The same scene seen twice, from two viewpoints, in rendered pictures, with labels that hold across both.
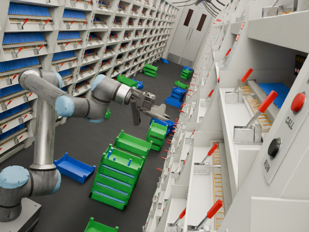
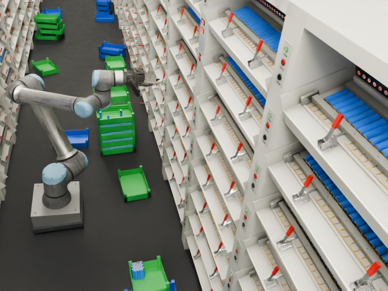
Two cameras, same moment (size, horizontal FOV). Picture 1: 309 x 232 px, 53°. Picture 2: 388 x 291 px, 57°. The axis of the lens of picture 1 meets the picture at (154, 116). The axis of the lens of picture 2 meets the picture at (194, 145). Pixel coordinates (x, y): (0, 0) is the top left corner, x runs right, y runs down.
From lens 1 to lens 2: 0.85 m
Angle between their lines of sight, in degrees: 27
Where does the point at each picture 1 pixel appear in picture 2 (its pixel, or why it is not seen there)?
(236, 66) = (208, 50)
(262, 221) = (268, 158)
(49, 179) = (79, 160)
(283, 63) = not seen: hidden behind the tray
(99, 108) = (106, 97)
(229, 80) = (207, 60)
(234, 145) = (242, 122)
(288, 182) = (272, 148)
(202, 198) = (226, 139)
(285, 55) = not seen: hidden behind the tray
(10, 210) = (65, 196)
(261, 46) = not seen: hidden behind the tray
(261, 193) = (265, 149)
